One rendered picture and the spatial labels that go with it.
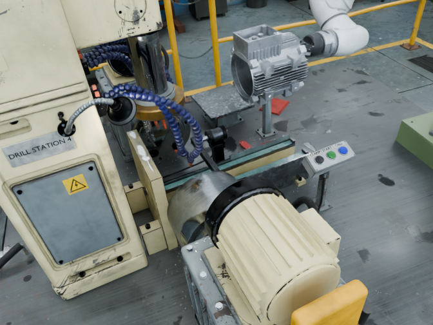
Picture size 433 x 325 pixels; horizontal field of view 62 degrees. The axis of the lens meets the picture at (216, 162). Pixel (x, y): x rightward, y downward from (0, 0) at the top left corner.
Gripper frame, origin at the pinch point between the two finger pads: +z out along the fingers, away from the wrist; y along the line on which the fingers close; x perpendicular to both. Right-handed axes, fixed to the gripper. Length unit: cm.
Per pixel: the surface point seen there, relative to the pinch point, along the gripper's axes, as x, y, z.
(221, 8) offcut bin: 100, -424, -190
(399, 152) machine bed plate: 50, 14, -67
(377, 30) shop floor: 98, -248, -331
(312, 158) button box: 29.7, 23.6, -7.6
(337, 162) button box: 30.6, 27.5, -15.3
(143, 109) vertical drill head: 9.2, 6.3, 44.1
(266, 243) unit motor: 7, 65, 38
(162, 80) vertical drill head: 2.3, 4.0, 37.3
